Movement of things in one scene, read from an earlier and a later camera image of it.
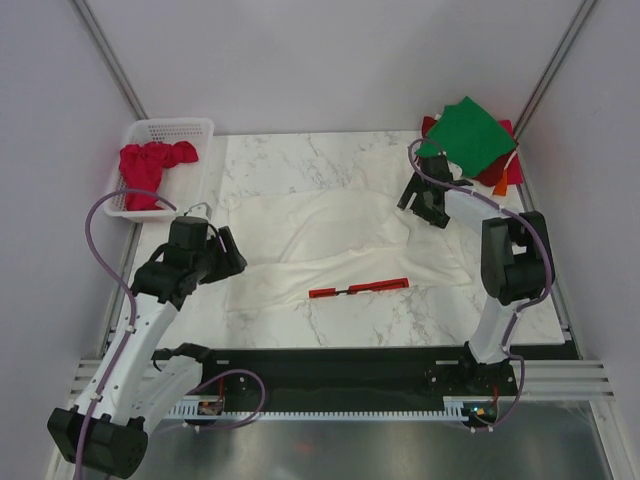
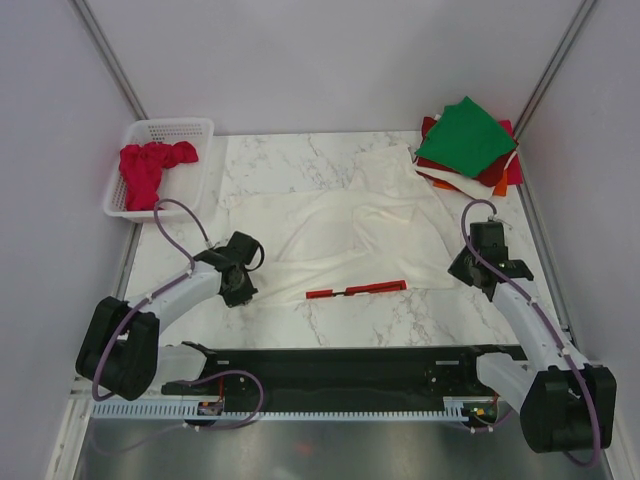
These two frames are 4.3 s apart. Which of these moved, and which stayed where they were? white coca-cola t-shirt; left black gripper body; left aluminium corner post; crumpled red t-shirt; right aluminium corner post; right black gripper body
Moved: right black gripper body; left black gripper body
Stayed: right aluminium corner post; white coca-cola t-shirt; crumpled red t-shirt; left aluminium corner post
